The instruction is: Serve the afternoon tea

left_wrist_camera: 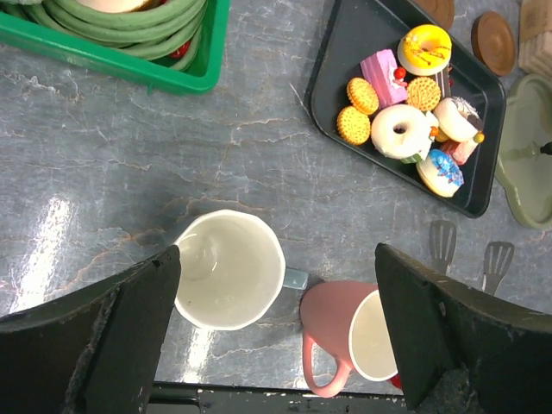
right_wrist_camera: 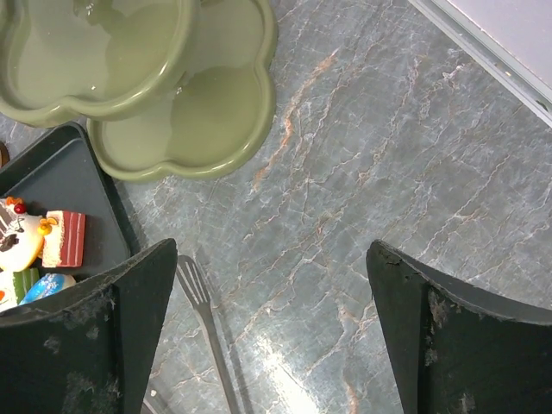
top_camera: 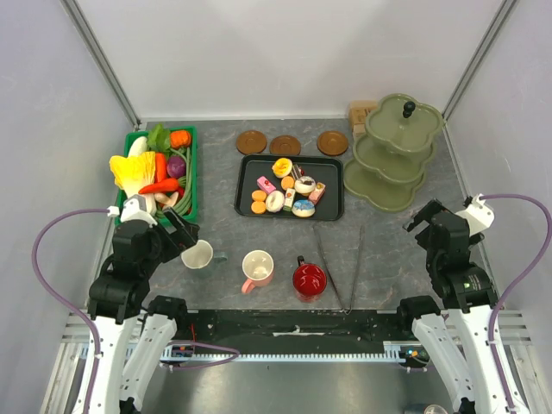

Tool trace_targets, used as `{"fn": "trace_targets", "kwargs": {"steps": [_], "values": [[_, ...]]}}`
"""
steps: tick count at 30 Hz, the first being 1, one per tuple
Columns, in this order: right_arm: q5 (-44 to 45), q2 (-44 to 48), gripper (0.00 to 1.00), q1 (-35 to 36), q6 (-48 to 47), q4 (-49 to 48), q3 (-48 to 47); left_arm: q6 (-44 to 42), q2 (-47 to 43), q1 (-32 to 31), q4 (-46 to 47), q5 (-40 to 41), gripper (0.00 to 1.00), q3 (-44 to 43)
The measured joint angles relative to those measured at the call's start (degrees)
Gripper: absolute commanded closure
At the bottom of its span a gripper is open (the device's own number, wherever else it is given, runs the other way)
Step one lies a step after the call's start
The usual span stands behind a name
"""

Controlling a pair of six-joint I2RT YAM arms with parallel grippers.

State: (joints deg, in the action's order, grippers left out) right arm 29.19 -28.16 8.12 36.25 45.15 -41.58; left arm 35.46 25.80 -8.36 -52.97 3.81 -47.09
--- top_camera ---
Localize upper left orange biscuit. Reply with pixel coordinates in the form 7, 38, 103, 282
251, 190, 267, 203

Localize white chocolate donut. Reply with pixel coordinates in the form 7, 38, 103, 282
294, 176, 317, 196

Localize orange toy pumpkin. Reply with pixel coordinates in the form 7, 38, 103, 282
170, 129, 191, 149

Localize left brown saucer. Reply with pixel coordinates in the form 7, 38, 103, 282
235, 130, 267, 155

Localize pink cake with cherry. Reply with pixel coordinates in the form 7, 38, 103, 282
256, 176, 276, 195

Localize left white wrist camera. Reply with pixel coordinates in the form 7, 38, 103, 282
107, 194, 158, 227

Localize green three-tier stand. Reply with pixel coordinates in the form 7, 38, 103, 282
343, 93, 444, 213

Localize beige toy mushroom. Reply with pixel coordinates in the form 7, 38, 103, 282
154, 191, 179, 210

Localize pink mug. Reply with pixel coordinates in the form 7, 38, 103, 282
241, 250, 274, 294

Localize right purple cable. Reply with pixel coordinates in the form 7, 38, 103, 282
481, 192, 552, 411

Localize green white cake slice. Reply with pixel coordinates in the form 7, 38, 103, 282
283, 187, 296, 211

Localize orange biscuit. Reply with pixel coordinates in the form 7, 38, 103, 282
251, 190, 267, 203
281, 175, 295, 190
251, 201, 267, 215

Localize chocolate layer cake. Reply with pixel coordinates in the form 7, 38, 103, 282
291, 164, 304, 180

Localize upright orange toy carrot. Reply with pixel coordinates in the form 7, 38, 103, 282
154, 153, 167, 183

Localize purple toy onion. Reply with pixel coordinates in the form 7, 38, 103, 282
166, 156, 186, 179

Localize pink striped cake slice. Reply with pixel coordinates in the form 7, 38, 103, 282
308, 182, 326, 204

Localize grey blue mug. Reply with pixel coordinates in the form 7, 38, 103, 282
180, 240, 228, 278

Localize brown cardboard boxes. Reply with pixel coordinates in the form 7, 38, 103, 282
348, 100, 378, 141

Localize right brown saucer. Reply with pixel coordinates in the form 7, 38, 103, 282
317, 130, 348, 156

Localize purple cable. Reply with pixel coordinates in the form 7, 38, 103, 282
30, 208, 114, 414
481, 192, 552, 411

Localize yellow fruit tart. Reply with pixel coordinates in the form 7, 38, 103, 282
272, 158, 293, 179

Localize green toy beans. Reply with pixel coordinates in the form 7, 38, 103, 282
170, 148, 196, 216

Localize black baking tray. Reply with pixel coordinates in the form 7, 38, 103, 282
235, 154, 345, 221

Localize orange biscuit centre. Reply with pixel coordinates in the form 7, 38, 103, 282
281, 175, 295, 190

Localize metal tongs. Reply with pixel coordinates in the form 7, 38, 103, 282
312, 224, 366, 315

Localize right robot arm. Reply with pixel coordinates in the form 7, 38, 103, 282
394, 196, 529, 413

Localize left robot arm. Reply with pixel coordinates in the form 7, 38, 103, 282
73, 208, 199, 413

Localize green plastic crate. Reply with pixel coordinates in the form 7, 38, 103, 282
124, 124, 198, 223

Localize lower left orange biscuit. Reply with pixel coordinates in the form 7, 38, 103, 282
251, 201, 267, 215

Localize white pink sprinkle donut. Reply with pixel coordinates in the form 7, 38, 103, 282
265, 190, 285, 213

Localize white toy radish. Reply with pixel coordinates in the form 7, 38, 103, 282
128, 136, 148, 157

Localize lying orange toy carrot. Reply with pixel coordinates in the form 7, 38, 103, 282
139, 178, 179, 195

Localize blue iced donut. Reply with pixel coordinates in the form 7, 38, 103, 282
292, 199, 316, 218

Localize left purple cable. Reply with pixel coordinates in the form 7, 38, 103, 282
30, 208, 114, 414

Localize red mug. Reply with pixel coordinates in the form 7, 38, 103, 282
292, 255, 328, 303

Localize yellow toy cabbage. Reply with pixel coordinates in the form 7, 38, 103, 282
109, 152, 155, 198

